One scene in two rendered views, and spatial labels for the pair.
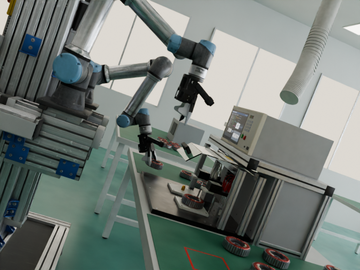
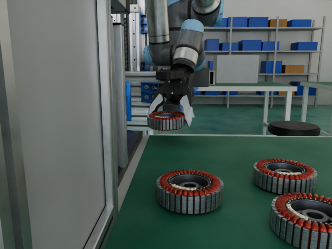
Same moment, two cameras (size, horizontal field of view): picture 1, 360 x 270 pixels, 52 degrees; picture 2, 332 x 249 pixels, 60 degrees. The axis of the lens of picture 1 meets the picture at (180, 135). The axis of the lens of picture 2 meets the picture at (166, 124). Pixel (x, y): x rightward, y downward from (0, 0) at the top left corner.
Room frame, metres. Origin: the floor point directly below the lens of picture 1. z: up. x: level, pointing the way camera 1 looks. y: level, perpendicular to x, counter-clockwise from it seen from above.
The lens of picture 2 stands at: (2.46, -0.71, 0.98)
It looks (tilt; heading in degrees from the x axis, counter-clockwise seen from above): 12 degrees down; 105
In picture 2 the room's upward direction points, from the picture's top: straight up
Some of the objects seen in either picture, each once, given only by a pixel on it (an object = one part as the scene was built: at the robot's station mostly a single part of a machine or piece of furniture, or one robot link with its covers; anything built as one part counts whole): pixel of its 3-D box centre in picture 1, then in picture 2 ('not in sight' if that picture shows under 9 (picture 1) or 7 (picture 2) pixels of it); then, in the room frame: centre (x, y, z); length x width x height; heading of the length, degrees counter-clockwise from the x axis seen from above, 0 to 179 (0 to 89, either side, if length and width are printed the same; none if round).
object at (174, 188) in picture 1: (182, 190); not in sight; (2.01, -0.12, 0.78); 0.15 x 0.15 x 0.01; 12
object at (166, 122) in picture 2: (154, 163); (166, 120); (2.25, 0.09, 0.82); 0.11 x 0.11 x 0.04
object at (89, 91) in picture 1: (82, 91); (176, 40); (2.16, 0.62, 1.09); 0.15 x 0.15 x 0.10
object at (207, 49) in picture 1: (203, 54); not in sight; (1.57, 0.03, 1.45); 0.09 x 0.08 x 0.11; 93
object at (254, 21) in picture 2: not in sight; (256, 23); (2.69, 6.44, 1.89); 0.42 x 0.42 x 0.22; 12
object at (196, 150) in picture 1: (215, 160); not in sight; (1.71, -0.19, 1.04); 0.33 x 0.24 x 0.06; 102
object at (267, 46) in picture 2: not in sight; (268, 46); (2.99, 6.51, 1.38); 0.42 x 0.36 x 0.20; 100
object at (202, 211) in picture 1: (190, 205); not in sight; (1.78, -0.17, 0.78); 0.15 x 0.15 x 0.01; 12
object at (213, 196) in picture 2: (202, 186); (189, 189); (2.38, -0.26, 0.77); 0.11 x 0.11 x 0.04
